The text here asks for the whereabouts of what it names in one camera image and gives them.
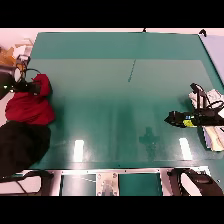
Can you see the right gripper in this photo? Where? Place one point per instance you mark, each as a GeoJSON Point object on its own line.
{"type": "Point", "coordinates": [186, 120]}

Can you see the red T-shirt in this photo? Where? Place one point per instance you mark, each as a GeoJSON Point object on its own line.
{"type": "Point", "coordinates": [31, 108]}

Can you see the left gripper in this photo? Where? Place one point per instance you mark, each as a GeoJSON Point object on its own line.
{"type": "Point", "coordinates": [33, 88]}

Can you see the silver frame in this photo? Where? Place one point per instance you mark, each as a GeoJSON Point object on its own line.
{"type": "Point", "coordinates": [107, 186]}

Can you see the heap of pale clothes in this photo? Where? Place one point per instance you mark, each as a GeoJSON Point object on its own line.
{"type": "Point", "coordinates": [213, 95]}

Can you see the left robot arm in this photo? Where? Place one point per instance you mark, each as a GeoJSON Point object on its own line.
{"type": "Point", "coordinates": [19, 87]}

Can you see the black garment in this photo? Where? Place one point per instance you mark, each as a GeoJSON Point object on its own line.
{"type": "Point", "coordinates": [23, 146]}

